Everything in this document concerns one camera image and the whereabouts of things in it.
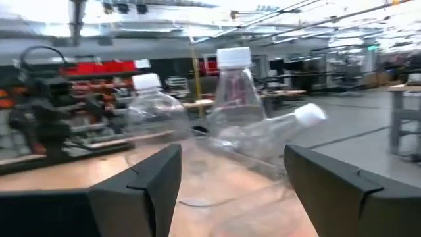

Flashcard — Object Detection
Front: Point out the grey ceiling column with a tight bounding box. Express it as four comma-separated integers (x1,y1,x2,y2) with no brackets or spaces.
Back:
68,0,87,47

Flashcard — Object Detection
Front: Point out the grey side table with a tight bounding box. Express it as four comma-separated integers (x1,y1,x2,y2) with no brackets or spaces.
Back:
387,82,421,155

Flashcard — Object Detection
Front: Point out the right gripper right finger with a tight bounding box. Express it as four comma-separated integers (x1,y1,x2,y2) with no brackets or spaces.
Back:
284,144,421,237

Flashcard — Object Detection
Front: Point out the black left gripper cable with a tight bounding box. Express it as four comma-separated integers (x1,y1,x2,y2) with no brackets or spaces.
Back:
18,45,68,72

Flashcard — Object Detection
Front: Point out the red storage shelf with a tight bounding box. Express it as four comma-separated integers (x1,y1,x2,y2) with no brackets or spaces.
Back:
61,59,152,106

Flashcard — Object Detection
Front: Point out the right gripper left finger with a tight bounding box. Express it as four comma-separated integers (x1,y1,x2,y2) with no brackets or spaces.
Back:
0,143,183,237

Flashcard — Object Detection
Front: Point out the clear bottle white cap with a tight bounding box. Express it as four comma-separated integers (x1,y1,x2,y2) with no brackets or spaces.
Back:
213,102,328,159
207,47,268,145
126,72,191,142

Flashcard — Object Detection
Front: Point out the yellow cable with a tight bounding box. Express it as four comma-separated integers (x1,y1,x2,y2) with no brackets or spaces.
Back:
191,49,205,118

